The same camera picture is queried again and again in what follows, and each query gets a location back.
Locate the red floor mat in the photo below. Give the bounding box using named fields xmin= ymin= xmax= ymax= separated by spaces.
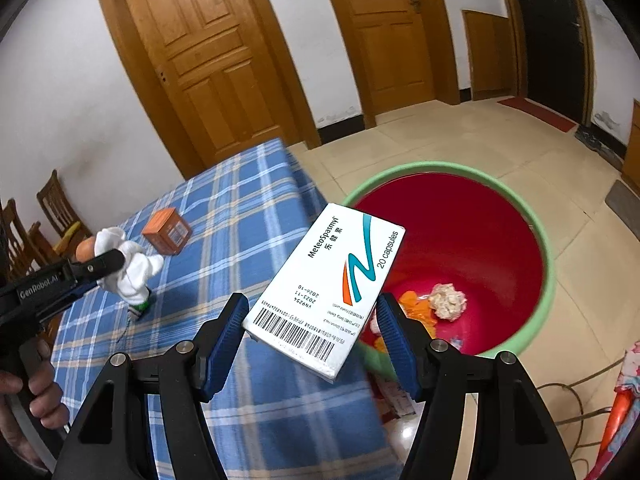
xmin=497 ymin=96 xmax=578 ymax=133

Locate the blue plaid tablecloth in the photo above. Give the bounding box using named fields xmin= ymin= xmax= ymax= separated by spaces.
xmin=50 ymin=137 xmax=388 ymax=480

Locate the person's left hand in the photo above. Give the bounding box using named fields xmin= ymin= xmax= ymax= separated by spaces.
xmin=0 ymin=357 xmax=66 ymax=461

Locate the wooden chair with yellow cushion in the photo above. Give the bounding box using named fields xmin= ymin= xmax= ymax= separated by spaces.
xmin=36 ymin=169 xmax=93 ymax=256

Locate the white toy figure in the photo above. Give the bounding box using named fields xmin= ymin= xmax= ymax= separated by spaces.
xmin=95 ymin=226 xmax=165 ymax=317

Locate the orange yellow snack packet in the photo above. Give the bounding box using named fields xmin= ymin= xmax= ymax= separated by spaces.
xmin=398 ymin=290 xmax=430 ymax=311

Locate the wooden cabinet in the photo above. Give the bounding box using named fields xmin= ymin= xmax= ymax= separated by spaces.
xmin=622 ymin=100 xmax=640 ymax=191

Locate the orange box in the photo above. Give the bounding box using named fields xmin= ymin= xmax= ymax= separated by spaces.
xmin=141 ymin=207 xmax=193 ymax=256

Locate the red bin with green rim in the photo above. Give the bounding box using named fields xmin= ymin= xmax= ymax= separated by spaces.
xmin=342 ymin=161 xmax=557 ymax=378

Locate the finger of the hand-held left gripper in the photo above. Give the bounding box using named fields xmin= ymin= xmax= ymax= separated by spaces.
xmin=37 ymin=280 xmax=103 ymax=323
xmin=65 ymin=248 xmax=127 ymax=283

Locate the white medicine box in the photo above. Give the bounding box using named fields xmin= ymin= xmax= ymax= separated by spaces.
xmin=241 ymin=202 xmax=407 ymax=386

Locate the black door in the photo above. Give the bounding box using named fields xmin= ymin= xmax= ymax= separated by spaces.
xmin=500 ymin=0 xmax=596 ymax=126

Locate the pink floral cloth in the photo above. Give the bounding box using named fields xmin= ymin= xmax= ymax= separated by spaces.
xmin=585 ymin=340 xmax=640 ymax=480

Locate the small wooden cabinet door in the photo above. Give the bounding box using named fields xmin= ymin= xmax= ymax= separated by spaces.
xmin=461 ymin=8 xmax=518 ymax=102

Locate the large wooden chair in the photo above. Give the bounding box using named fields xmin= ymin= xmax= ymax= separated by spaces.
xmin=0 ymin=199 xmax=56 ymax=281

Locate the brown floor cable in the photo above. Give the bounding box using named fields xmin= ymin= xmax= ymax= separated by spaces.
xmin=537 ymin=352 xmax=631 ymax=461

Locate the wooden panel door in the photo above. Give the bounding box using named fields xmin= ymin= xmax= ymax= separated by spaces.
xmin=94 ymin=0 xmax=321 ymax=181
xmin=317 ymin=0 xmax=460 ymax=128

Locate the yellow foam fruit net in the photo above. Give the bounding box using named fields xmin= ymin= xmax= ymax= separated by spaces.
xmin=407 ymin=305 xmax=438 ymax=341

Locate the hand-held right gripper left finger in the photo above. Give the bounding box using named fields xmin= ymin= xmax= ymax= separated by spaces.
xmin=52 ymin=292 xmax=249 ymax=480

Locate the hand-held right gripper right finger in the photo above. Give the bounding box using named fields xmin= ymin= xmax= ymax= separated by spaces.
xmin=376 ymin=294 xmax=578 ymax=480

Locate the grey floor mat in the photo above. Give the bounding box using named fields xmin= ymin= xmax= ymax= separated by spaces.
xmin=604 ymin=180 xmax=640 ymax=238

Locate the printed paper carton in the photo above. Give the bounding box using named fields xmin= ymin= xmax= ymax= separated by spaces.
xmin=375 ymin=372 xmax=418 ymax=418

